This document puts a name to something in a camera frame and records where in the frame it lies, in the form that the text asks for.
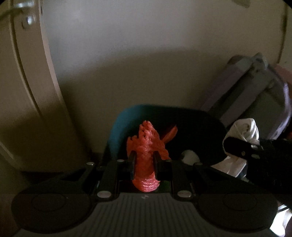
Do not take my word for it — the white tissue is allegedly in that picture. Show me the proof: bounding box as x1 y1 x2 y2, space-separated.
212 118 259 177

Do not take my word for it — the teal plastic trash bin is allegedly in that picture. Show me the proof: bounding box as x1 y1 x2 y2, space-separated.
104 105 227 165

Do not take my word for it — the purple grey backpack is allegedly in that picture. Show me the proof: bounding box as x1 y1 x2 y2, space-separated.
200 53 291 139

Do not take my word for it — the beige door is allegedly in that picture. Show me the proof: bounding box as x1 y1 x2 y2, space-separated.
1 1 80 172

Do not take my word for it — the door lock cylinder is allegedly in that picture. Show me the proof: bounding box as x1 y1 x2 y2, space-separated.
22 15 36 29

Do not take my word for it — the metal door handle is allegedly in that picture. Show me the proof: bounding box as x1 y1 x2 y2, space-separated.
1 1 35 18

